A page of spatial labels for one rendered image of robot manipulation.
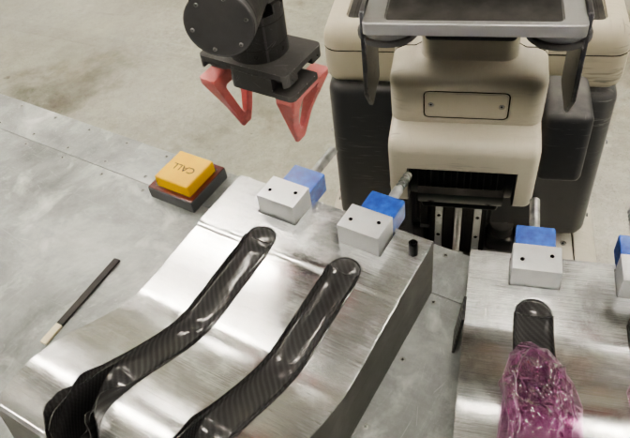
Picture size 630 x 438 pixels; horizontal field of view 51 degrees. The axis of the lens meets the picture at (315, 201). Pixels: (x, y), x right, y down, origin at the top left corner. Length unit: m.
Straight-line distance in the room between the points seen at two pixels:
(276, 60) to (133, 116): 1.96
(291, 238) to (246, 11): 0.31
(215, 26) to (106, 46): 2.53
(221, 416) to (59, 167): 0.60
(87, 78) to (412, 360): 2.32
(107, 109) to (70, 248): 1.73
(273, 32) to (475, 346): 0.36
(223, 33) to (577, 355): 0.44
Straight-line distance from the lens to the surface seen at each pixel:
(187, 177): 0.93
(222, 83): 0.68
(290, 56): 0.63
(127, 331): 0.70
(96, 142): 1.12
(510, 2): 0.83
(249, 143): 2.30
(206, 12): 0.53
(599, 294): 0.76
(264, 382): 0.65
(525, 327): 0.72
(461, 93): 0.97
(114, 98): 2.71
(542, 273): 0.73
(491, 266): 0.76
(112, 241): 0.94
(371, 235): 0.70
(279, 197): 0.75
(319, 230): 0.75
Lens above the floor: 1.44
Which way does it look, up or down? 45 degrees down
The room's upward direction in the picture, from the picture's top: 8 degrees counter-clockwise
